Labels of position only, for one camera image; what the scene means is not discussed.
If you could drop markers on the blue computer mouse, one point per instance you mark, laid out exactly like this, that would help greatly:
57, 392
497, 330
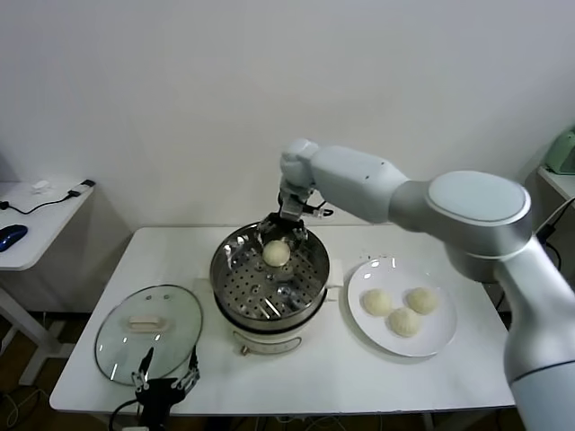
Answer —
12, 235

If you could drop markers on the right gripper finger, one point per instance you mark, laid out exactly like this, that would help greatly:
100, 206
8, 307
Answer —
269, 222
302, 231

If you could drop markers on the white electric cooker base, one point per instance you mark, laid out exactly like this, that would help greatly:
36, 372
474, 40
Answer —
265, 336

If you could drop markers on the white side table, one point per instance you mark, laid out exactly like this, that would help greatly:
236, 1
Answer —
561, 184
45, 233

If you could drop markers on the grey device with black end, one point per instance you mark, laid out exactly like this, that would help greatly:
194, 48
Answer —
83, 187

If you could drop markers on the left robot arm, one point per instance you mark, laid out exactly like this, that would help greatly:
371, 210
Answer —
155, 424

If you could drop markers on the white steamed baozi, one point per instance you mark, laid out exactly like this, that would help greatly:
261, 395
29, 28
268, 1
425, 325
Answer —
377, 301
422, 300
404, 322
275, 252

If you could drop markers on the white round plate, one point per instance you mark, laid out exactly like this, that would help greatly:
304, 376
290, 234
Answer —
386, 278

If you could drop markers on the green appliance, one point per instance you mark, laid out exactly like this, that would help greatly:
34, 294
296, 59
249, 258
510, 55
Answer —
563, 155

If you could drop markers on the small white adapter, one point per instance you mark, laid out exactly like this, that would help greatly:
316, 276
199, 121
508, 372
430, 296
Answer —
40, 186

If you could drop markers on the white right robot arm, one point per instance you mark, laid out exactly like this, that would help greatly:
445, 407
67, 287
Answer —
471, 215

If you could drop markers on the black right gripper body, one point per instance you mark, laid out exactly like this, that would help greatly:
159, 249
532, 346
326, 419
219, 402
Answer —
294, 204

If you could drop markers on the stainless steel steamer basket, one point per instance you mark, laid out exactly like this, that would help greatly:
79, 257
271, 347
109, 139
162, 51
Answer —
251, 287

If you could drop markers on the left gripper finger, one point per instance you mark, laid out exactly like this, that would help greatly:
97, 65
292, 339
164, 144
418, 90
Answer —
192, 370
141, 375

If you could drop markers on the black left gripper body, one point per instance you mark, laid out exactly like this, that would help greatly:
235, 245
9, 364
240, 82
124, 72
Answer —
159, 393

